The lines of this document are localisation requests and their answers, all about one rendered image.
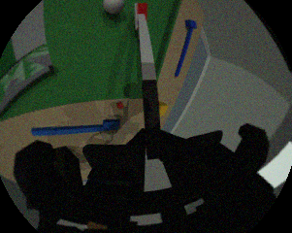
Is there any yellow rectangular block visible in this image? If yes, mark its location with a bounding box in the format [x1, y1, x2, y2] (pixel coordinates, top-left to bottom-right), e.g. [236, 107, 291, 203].
[158, 101, 169, 117]

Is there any white golf ball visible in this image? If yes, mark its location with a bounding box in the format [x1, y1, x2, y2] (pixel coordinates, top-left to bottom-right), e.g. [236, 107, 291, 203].
[103, 0, 126, 15]

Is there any green flat mat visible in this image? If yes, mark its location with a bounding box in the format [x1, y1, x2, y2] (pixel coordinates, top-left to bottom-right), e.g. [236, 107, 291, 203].
[0, 0, 174, 120]

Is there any red cube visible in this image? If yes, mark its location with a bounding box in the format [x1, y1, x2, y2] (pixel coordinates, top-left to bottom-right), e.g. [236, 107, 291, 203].
[116, 102, 125, 109]

